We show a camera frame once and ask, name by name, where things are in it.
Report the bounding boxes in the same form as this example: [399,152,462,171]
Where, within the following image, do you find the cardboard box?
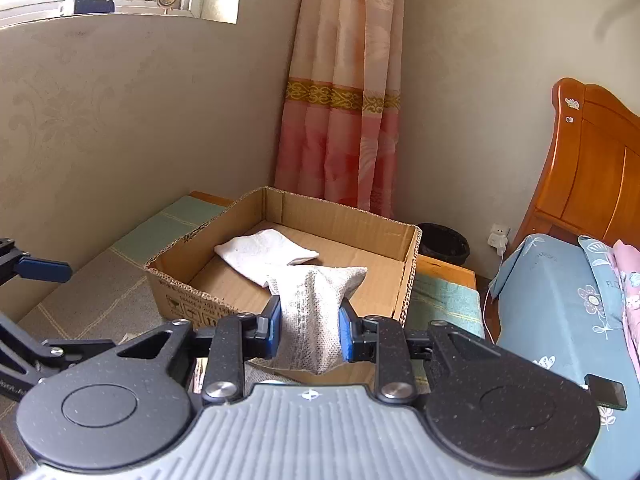
[145,186,423,386]

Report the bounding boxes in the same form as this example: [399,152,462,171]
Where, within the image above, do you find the black waste bin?
[416,222,471,266]

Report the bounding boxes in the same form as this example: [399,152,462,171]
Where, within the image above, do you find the pink patterned curtain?
[274,0,406,218]

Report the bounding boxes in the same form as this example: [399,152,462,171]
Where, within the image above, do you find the pink floral cloth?
[612,240,640,371]

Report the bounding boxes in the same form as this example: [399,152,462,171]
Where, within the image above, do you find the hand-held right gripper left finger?
[114,295,282,406]

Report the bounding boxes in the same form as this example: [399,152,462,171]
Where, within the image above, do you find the dark object on windowsill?
[65,0,116,15]

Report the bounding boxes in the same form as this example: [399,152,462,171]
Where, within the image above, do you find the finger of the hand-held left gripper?
[0,310,118,380]
[0,237,72,287]

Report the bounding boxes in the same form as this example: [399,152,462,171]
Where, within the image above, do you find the white wall socket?
[487,222,512,256]

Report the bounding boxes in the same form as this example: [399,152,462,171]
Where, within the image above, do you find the grey woven pouch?
[266,265,369,376]

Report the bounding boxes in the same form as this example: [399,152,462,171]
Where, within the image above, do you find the green grey checked sheet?
[0,194,487,463]

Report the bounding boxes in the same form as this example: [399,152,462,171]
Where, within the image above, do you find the wooden headboard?
[520,77,640,251]

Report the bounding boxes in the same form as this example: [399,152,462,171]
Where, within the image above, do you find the blue floral pillow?
[578,235,640,361]

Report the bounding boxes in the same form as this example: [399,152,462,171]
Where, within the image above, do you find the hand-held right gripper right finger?
[338,299,508,405]

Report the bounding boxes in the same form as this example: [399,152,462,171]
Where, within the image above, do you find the blue floral bedsheet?
[487,232,640,480]

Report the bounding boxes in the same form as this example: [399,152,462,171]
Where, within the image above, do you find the white charger cable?
[481,249,507,346]

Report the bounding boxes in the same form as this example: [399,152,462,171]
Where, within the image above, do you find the white folded cloth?
[214,229,321,288]

